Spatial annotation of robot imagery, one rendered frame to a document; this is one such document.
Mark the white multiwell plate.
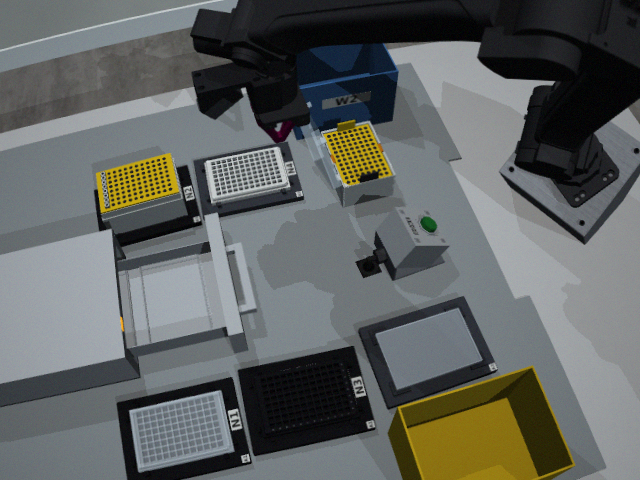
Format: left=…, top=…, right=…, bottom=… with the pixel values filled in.
left=204, top=147, right=291, bottom=206

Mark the dark blue open-top bin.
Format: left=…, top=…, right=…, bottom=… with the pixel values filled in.
left=297, top=44, right=399, bottom=133

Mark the grey bench mat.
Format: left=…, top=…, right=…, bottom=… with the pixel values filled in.
left=0, top=63, right=607, bottom=480

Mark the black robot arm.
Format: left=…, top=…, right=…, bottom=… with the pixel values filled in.
left=190, top=0, right=640, bottom=208

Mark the yellow open-top bin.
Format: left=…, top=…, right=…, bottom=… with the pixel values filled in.
left=388, top=365, right=576, bottom=480

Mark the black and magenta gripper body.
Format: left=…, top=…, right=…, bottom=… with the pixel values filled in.
left=250, top=62, right=310, bottom=130

